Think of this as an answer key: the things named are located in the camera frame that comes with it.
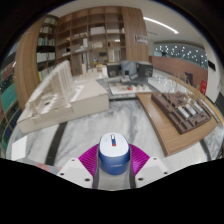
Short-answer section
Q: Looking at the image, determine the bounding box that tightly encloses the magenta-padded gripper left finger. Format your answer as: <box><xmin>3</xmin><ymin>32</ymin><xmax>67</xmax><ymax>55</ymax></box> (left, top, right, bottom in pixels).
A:
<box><xmin>56</xmin><ymin>143</ymin><xmax>101</xmax><ymax>190</ymax></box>

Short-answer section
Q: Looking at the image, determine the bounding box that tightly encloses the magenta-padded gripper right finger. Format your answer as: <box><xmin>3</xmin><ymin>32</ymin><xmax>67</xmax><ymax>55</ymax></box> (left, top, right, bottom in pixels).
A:
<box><xmin>128</xmin><ymin>143</ymin><xmax>170</xmax><ymax>190</ymax></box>

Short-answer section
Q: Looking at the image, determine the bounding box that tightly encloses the blue and white computer mouse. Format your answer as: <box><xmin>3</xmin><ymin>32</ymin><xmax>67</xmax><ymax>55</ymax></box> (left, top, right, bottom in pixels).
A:
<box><xmin>98</xmin><ymin>132</ymin><xmax>132</xmax><ymax>176</ymax></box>

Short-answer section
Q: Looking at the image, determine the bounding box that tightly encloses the floral print mouse pad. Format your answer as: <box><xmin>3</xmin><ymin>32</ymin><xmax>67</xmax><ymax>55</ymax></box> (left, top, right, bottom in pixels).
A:
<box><xmin>32</xmin><ymin>160</ymin><xmax>63</xmax><ymax>174</ymax></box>

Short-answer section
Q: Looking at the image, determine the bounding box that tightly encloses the brown architectural model on board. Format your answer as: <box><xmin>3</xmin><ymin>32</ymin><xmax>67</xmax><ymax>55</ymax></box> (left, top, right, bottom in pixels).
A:
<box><xmin>136</xmin><ymin>74</ymin><xmax>219</xmax><ymax>158</ymax></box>

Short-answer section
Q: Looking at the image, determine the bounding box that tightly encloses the white architectural model on base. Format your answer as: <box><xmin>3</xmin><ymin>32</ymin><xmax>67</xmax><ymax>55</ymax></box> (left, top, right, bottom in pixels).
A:
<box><xmin>16</xmin><ymin>59</ymin><xmax>110</xmax><ymax>135</ymax></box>

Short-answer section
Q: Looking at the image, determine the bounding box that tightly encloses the small beige model on board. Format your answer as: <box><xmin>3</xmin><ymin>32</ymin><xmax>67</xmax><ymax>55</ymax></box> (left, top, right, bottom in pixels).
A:
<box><xmin>108</xmin><ymin>82</ymin><xmax>153</xmax><ymax>97</ymax></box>

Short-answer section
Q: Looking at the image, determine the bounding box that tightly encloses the black computer monitor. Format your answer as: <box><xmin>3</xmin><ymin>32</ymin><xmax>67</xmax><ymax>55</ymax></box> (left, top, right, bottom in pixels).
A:
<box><xmin>136</xmin><ymin>61</ymin><xmax>154</xmax><ymax>80</ymax></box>
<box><xmin>106</xmin><ymin>63</ymin><xmax>121</xmax><ymax>78</ymax></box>

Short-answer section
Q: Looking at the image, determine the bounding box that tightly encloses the red standing sign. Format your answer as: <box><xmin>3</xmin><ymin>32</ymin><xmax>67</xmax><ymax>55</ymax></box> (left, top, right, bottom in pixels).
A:
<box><xmin>199</xmin><ymin>79</ymin><xmax>209</xmax><ymax>98</ymax></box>

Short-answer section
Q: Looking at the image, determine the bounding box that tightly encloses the curved bookshelf with colourful books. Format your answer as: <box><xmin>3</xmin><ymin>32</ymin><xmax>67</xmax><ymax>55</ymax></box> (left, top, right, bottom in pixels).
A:
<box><xmin>0</xmin><ymin>41</ymin><xmax>22</xmax><ymax>158</ymax></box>

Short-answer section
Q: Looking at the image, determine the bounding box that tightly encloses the group of small ceiling lights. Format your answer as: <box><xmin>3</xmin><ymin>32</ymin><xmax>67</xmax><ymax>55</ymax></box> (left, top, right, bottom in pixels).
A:
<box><xmin>155</xmin><ymin>44</ymin><xmax>208</xmax><ymax>64</ymax></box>

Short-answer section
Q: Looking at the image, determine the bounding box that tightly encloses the dark bookshelf with books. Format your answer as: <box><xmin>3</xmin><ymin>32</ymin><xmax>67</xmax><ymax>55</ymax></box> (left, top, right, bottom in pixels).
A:
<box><xmin>35</xmin><ymin>14</ymin><xmax>60</xmax><ymax>82</ymax></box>

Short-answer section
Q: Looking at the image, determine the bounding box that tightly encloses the wooden shelf unit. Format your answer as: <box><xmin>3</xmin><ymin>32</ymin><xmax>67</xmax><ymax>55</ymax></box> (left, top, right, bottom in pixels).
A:
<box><xmin>55</xmin><ymin>5</ymin><xmax>149</xmax><ymax>77</ymax></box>

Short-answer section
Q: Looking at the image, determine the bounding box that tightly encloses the long ceiling light strip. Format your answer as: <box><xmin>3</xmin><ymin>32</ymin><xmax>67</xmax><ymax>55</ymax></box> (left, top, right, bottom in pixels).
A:
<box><xmin>143</xmin><ymin>16</ymin><xmax>180</xmax><ymax>35</ymax></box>

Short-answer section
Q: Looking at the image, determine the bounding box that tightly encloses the white wall sign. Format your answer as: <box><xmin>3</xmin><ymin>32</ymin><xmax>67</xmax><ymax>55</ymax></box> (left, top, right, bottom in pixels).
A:
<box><xmin>134</xmin><ymin>34</ymin><xmax>148</xmax><ymax>45</ymax></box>

